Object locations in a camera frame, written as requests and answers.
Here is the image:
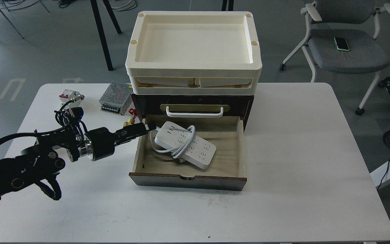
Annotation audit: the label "metal mesh power supply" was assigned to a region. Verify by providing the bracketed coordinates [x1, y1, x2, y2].
[99, 82, 133, 116]

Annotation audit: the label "grey office chair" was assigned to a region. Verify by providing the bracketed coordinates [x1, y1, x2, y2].
[280, 0, 390, 115]

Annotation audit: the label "open wooden drawer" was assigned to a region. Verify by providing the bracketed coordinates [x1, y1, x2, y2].
[129, 115, 247, 190]

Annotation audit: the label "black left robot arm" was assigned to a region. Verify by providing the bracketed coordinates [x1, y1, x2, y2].
[0, 95, 156, 201]

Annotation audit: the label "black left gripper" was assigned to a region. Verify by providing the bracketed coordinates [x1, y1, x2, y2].
[85, 123, 157, 162]

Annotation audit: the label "white power strip with cable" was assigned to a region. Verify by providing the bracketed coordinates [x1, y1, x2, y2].
[149, 121, 216, 169]

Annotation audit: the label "black table leg frame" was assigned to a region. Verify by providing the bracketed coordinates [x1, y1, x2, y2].
[90, 0, 122, 71]

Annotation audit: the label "white drawer handle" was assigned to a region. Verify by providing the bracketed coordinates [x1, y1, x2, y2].
[166, 106, 224, 118]

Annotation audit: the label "brass valve red handle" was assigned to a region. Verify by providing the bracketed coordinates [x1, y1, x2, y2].
[123, 108, 138, 127]

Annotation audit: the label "green cased smartphone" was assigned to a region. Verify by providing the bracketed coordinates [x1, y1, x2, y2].
[334, 37, 350, 52]

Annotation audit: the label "cream plastic stacked trays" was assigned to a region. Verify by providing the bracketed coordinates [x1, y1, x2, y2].
[126, 11, 262, 96]

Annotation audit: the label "white red circuit breaker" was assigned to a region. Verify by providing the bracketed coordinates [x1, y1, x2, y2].
[59, 89, 81, 104]

